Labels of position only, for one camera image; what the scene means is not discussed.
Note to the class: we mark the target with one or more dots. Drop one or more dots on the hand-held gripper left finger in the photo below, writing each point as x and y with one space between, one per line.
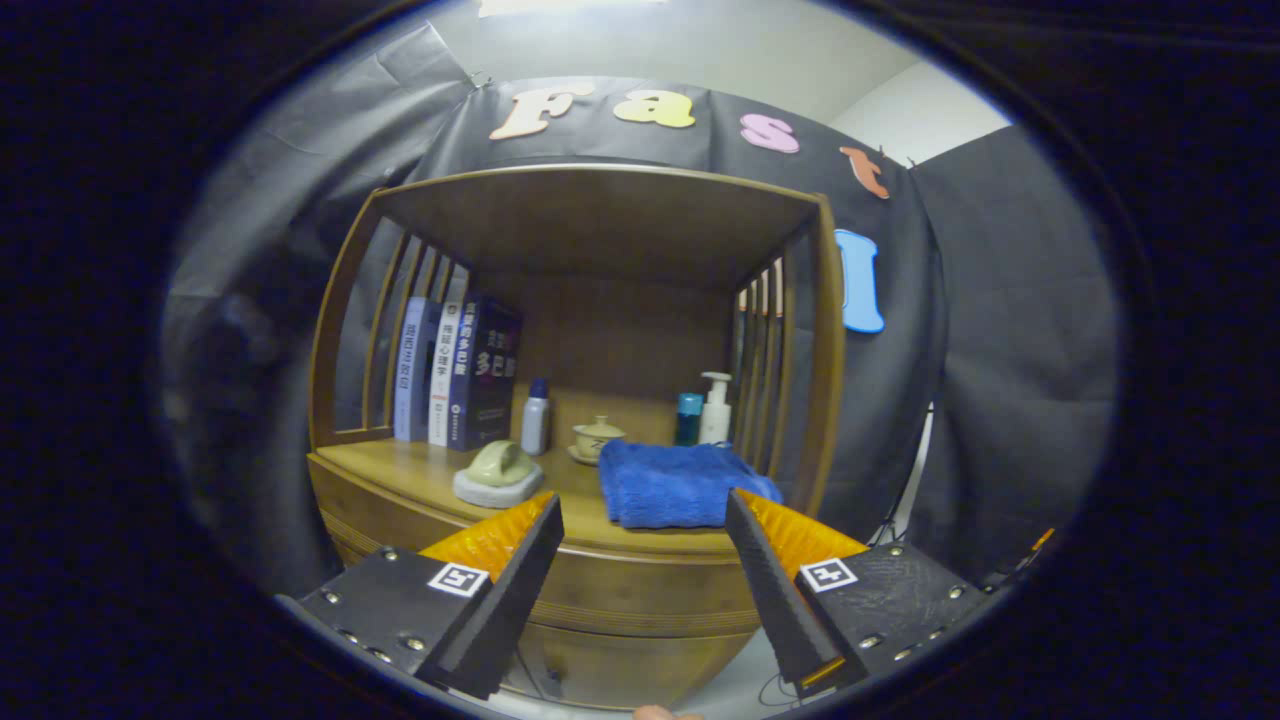
510 610

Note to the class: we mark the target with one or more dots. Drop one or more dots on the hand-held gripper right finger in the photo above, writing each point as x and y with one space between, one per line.
772 600

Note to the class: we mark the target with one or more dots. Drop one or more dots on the wooden drawer with black knob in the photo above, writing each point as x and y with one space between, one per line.
630 585

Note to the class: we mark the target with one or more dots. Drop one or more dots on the wooden countertop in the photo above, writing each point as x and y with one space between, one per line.
400 465

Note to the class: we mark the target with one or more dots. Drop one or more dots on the wooden cabinet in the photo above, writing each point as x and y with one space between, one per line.
620 330

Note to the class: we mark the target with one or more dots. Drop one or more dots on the folded blue towel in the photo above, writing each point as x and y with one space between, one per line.
670 485

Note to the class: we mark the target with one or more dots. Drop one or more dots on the small white blue-capped bottle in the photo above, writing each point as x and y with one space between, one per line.
535 425

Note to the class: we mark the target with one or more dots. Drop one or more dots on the white pump bottle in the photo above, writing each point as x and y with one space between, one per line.
715 420

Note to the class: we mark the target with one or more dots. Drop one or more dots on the beige lidded teacup with saucer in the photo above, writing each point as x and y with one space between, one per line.
596 440

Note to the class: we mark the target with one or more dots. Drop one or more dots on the teal bottle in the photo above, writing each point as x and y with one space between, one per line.
688 420

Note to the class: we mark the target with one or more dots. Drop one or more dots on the dark navy book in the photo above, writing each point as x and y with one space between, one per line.
490 370

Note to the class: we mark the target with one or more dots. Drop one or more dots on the white book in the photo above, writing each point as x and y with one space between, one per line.
444 375

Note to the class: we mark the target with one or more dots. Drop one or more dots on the black device with orange tip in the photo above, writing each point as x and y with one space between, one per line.
1020 570

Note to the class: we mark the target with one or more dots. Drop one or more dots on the light blue book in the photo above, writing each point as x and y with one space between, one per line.
412 370

